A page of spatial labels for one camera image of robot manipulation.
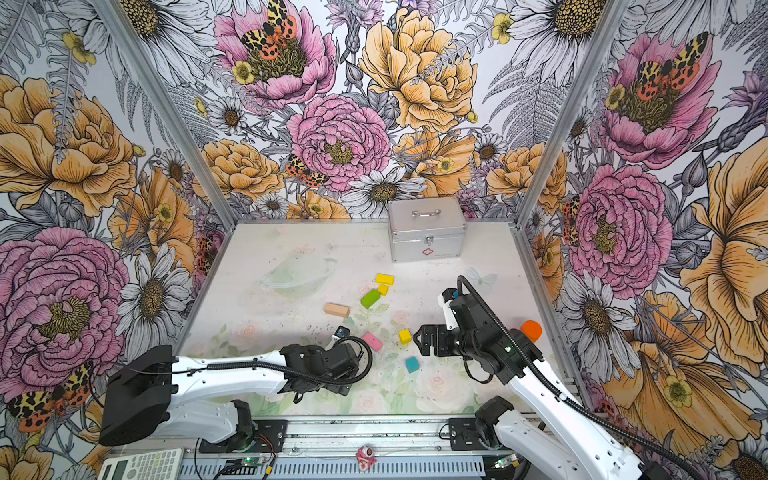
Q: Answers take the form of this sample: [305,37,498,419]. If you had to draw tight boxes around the orange cup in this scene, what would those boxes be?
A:
[520,320,543,342]

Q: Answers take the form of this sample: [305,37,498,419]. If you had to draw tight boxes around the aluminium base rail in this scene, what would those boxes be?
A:
[110,413,622,460]

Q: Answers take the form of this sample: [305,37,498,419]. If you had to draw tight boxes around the pink toy figure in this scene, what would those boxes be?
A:
[356,445,377,472]

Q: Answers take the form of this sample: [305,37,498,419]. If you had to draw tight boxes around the white calculator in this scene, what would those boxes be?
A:
[98,448,184,480]

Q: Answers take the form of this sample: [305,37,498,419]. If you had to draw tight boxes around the teal cube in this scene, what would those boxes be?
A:
[405,357,420,373]

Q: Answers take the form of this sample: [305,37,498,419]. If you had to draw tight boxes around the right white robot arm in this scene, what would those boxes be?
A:
[413,288,669,479]

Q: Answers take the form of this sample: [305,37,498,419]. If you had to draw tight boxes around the green rectangular block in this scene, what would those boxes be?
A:
[360,289,381,309]

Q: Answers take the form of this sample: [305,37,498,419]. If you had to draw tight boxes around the yellow rectangular block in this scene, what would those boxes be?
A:
[375,274,395,286]

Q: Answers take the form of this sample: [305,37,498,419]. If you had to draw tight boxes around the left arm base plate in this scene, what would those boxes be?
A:
[197,419,289,454]

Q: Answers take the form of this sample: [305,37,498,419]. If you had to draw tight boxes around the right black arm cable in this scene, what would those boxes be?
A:
[456,275,703,480]

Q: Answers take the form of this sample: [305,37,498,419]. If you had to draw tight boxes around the natural wood block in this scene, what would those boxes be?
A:
[323,303,350,318]

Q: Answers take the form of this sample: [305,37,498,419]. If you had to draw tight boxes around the silver metal case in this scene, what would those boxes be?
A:
[387,197,467,263]

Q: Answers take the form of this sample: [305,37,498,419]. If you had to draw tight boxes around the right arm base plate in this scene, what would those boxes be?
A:
[439,417,512,452]

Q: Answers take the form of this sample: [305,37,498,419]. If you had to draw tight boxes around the pink rectangular block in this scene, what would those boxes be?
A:
[363,332,383,352]

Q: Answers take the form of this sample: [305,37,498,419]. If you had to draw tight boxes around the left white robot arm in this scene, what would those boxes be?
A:
[99,328,373,448]

